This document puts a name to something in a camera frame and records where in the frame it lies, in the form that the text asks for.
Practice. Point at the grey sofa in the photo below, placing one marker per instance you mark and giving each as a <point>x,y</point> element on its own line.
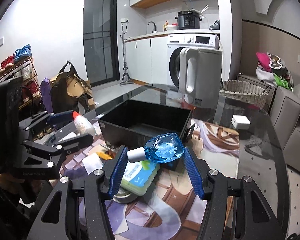
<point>285,116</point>

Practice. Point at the black storage box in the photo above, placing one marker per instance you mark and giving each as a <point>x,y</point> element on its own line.
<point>133,123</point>

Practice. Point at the blue eye drop bottle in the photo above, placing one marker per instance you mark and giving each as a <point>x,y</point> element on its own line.
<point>161,149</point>

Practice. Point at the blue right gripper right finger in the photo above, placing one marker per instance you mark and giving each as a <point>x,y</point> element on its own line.
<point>194,174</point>

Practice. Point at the white electric kettle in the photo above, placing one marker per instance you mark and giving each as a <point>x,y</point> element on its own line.
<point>200,72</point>

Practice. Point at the small white box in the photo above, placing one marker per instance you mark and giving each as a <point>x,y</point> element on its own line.
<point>240,122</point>

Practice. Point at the black pressure cooker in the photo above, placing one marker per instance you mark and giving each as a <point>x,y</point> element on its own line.
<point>188,20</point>

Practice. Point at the anime print desk mat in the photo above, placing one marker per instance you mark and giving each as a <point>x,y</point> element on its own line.
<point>170,209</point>

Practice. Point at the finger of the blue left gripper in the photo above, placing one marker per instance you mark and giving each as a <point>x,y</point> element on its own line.
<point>61,118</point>
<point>77,143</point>

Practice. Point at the yellow plastic clip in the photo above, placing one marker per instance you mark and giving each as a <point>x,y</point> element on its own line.
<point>104,156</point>

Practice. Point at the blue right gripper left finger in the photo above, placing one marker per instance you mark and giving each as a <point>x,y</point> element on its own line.
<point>118,166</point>

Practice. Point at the white glue bottle red cap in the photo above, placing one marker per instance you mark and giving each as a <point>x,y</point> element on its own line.
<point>83,125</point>

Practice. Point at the floor mop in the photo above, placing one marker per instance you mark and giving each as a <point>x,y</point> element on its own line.
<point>126,80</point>

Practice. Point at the wet wipes pack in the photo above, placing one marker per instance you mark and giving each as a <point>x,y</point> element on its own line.
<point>138,176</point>

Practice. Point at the wicker basket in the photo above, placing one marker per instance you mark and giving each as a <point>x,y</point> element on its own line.
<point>245,92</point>

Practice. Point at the pile of clothes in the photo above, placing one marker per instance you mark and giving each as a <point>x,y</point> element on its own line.
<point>272,70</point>

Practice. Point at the shoe rack with shoes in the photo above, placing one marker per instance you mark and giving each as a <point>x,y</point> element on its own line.
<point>20,65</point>

